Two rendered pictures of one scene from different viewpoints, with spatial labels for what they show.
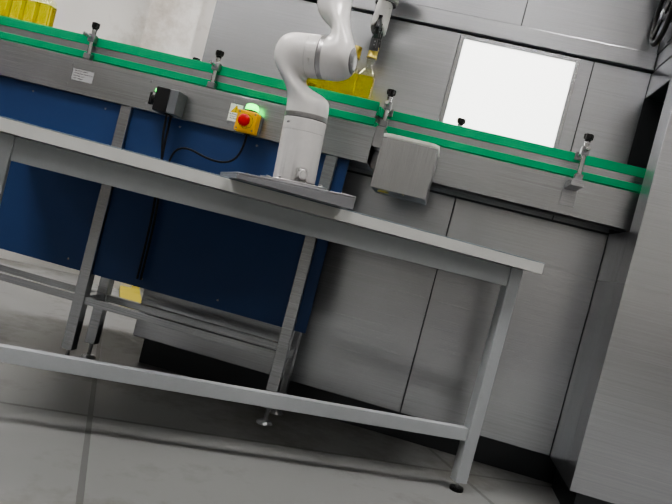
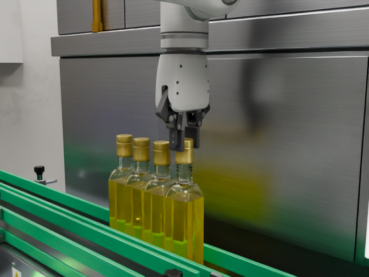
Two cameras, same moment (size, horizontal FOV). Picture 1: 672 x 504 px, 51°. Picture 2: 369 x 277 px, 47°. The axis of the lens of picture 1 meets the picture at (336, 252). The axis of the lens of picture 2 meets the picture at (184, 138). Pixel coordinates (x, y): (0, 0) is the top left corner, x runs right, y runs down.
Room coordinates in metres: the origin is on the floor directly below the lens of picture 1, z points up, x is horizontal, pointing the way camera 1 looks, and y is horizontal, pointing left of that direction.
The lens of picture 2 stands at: (1.85, -0.39, 1.47)
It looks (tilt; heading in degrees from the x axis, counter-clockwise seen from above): 10 degrees down; 35
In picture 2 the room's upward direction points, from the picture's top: straight up
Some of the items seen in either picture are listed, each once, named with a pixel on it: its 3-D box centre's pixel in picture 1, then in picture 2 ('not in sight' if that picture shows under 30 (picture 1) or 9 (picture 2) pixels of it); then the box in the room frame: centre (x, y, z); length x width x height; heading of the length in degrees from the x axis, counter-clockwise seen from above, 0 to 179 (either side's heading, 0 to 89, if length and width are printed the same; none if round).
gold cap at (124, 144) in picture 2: not in sight; (124, 145); (2.50, 0.22, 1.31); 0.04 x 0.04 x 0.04
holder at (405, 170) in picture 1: (405, 173); not in sight; (2.25, -0.15, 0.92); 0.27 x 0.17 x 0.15; 172
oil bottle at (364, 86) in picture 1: (361, 99); (184, 236); (2.48, 0.05, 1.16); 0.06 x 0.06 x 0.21; 83
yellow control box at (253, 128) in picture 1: (248, 123); not in sight; (2.33, 0.39, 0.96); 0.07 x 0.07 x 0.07; 82
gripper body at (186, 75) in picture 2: (382, 16); (184, 78); (2.48, 0.05, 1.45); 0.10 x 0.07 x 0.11; 173
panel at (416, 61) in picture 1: (443, 79); (352, 160); (2.58, -0.22, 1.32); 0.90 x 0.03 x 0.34; 82
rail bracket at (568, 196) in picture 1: (578, 169); not in sight; (2.25, -0.68, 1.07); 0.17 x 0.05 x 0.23; 172
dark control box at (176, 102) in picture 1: (169, 103); not in sight; (2.37, 0.66, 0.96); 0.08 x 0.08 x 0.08; 82
